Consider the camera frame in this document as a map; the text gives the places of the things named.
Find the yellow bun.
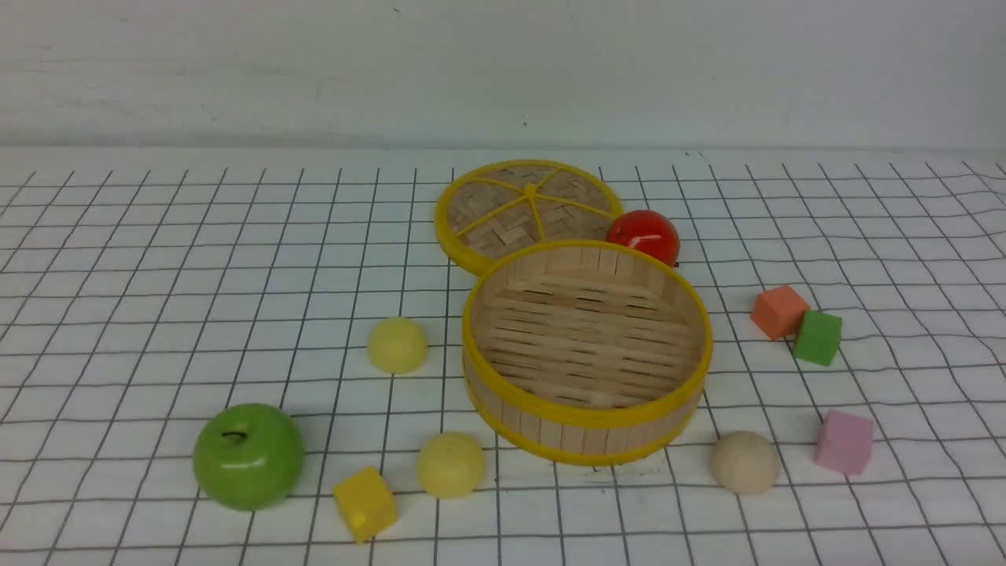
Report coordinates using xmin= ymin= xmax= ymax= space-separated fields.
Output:
xmin=366 ymin=318 xmax=428 ymax=375
xmin=417 ymin=432 xmax=487 ymax=498

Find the beige bun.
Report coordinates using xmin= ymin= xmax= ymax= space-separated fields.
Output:
xmin=709 ymin=431 xmax=782 ymax=497

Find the bamboo steamer lid yellow rim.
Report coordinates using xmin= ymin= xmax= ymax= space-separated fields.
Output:
xmin=432 ymin=159 xmax=625 ymax=276

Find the bamboo steamer tray yellow rim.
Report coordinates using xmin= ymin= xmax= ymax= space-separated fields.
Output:
xmin=462 ymin=240 xmax=714 ymax=467

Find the red tomato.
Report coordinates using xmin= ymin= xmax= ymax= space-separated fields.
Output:
xmin=606 ymin=209 xmax=681 ymax=268

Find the yellow foam cube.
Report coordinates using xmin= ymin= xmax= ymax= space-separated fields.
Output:
xmin=333 ymin=466 xmax=400 ymax=545

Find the orange foam cube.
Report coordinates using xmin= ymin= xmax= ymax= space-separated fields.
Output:
xmin=751 ymin=285 xmax=810 ymax=340

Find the white grid tablecloth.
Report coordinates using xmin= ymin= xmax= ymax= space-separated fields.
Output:
xmin=1 ymin=149 xmax=1005 ymax=565

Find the green apple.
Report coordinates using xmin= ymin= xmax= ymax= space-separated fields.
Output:
xmin=192 ymin=402 xmax=306 ymax=512

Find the green foam cube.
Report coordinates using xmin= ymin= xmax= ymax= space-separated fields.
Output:
xmin=793 ymin=311 xmax=843 ymax=366

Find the pink foam cube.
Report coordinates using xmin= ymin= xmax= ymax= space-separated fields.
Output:
xmin=814 ymin=410 xmax=876 ymax=476

